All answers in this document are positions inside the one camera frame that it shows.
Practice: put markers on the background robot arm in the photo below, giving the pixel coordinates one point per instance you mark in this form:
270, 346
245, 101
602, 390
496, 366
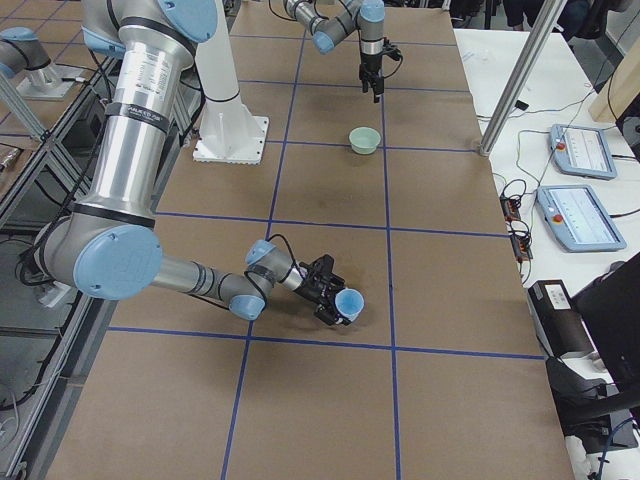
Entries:
26, 64

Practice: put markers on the brown paper table cover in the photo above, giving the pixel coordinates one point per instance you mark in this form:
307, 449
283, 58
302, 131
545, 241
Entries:
396, 341

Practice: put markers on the light blue plastic cup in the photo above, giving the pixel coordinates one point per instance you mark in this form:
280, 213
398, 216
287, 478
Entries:
349, 304

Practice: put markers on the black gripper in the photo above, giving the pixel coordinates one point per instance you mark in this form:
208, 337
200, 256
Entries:
369, 65
314, 294

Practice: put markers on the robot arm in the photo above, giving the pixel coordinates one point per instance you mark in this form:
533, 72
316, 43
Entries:
106, 247
366, 18

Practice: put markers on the aluminium frame post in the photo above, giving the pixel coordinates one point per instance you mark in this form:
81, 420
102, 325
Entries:
536, 40

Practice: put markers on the far teach pendant tablet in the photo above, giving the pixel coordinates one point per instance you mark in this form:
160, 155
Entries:
582, 151

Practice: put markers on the black box with label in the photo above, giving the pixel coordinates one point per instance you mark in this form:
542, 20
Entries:
558, 326

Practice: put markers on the black office chair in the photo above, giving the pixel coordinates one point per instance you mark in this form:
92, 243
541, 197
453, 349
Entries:
609, 310

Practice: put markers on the green ceramic bowl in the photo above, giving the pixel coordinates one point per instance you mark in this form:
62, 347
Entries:
364, 140

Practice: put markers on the teach pendant tablet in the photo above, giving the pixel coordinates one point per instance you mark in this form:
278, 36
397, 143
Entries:
582, 151
578, 220

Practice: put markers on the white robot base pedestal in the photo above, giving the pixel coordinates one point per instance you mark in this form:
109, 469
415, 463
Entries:
228, 132

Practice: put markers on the near teach pendant tablet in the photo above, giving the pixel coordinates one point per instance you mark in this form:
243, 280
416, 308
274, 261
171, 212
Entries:
578, 220

